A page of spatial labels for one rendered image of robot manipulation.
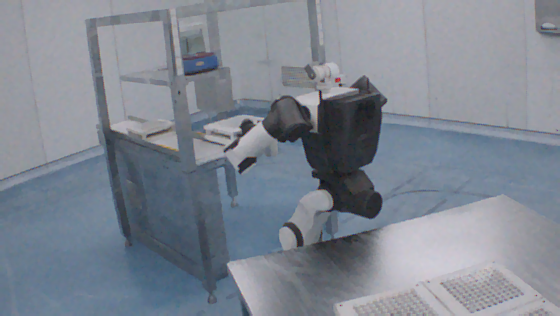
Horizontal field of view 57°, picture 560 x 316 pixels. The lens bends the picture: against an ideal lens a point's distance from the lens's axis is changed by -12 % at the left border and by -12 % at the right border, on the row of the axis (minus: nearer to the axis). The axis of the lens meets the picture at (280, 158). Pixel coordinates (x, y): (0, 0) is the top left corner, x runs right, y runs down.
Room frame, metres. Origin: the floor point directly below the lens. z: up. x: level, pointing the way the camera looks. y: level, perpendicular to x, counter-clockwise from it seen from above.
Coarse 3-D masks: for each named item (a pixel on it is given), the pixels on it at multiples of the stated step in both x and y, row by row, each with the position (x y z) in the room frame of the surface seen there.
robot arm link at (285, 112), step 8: (280, 104) 2.10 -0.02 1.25; (288, 104) 2.09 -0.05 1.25; (280, 112) 2.08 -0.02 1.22; (288, 112) 2.06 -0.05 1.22; (296, 112) 2.07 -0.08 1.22; (264, 120) 2.11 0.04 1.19; (272, 120) 2.08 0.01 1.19; (280, 120) 2.07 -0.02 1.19; (288, 120) 2.04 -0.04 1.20; (296, 120) 2.04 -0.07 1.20; (264, 128) 2.09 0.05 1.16; (272, 128) 2.08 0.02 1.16; (280, 128) 2.08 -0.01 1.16; (272, 136) 2.09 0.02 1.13
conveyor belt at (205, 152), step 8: (128, 120) 4.07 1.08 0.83; (112, 128) 3.88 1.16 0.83; (120, 128) 3.84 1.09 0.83; (168, 136) 3.45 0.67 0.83; (176, 136) 3.43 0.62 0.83; (168, 144) 3.27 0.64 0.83; (176, 144) 3.25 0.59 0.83; (200, 144) 3.19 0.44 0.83; (208, 144) 3.17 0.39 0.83; (216, 144) 3.15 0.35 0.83; (200, 152) 3.03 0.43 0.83; (208, 152) 3.01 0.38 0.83; (216, 152) 3.01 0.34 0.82; (200, 160) 2.93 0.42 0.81; (208, 160) 2.96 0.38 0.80
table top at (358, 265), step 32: (416, 224) 1.79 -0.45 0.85; (448, 224) 1.75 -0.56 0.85; (480, 224) 1.71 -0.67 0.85; (512, 224) 1.67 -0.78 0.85; (544, 224) 1.63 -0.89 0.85; (256, 256) 1.68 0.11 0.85; (288, 256) 1.66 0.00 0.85; (320, 256) 1.64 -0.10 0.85; (352, 256) 1.61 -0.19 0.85; (384, 256) 1.58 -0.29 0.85; (416, 256) 1.55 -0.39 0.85; (448, 256) 1.52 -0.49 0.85; (480, 256) 1.49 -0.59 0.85; (512, 256) 1.45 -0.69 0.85; (544, 256) 1.41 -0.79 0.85; (256, 288) 1.47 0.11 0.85; (288, 288) 1.46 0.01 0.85; (320, 288) 1.44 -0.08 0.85; (352, 288) 1.41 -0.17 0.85; (384, 288) 1.39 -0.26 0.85; (544, 288) 1.24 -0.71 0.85
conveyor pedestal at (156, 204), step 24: (120, 168) 3.78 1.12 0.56; (144, 168) 3.46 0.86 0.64; (144, 192) 3.51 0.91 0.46; (168, 192) 3.23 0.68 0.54; (216, 192) 3.12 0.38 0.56; (144, 216) 3.57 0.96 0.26; (168, 216) 3.28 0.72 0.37; (216, 216) 3.11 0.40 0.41; (144, 240) 3.66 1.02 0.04; (168, 240) 3.33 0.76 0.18; (192, 240) 3.08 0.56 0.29; (216, 240) 3.09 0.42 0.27; (192, 264) 3.10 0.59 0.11; (216, 264) 3.07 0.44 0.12
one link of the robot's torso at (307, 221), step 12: (312, 192) 2.24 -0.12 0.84; (324, 192) 2.19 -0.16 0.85; (300, 204) 2.32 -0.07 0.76; (312, 204) 2.23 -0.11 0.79; (324, 204) 2.18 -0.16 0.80; (300, 216) 2.36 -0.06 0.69; (312, 216) 2.26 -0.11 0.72; (324, 216) 2.33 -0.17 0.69; (300, 228) 2.36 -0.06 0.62; (312, 228) 2.33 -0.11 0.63; (300, 240) 2.35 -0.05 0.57; (312, 240) 2.39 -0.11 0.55
